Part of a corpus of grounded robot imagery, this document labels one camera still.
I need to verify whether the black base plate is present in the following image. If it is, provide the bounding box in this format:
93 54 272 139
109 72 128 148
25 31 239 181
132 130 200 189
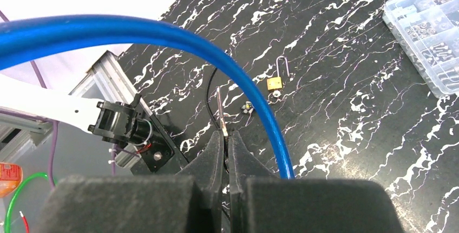
130 99 189 176

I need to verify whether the small brass padlock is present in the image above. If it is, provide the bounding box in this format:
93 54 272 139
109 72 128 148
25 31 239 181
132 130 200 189
267 55 290 91

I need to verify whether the green cable lock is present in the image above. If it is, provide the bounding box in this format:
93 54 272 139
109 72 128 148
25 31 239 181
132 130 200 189
3 172 51 233

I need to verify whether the orange drink bottle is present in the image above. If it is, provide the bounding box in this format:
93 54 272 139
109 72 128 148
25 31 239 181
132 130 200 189
0 162 23 198

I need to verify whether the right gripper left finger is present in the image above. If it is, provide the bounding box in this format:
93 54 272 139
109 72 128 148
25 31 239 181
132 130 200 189
39 131 225 232

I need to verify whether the clear plastic parts box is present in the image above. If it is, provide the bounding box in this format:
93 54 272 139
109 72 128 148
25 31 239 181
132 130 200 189
383 0 458 98

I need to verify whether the black cable padlock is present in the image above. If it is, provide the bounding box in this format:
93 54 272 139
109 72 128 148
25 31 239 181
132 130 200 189
204 67 220 130

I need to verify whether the blue cable lock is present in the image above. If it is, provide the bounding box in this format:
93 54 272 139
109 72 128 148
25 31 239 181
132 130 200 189
1 15 295 179

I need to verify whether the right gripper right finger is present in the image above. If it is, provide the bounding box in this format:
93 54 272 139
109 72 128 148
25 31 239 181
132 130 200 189
228 131 403 232

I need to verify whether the red wire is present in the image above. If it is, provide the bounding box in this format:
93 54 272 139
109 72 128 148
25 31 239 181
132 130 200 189
18 211 31 233

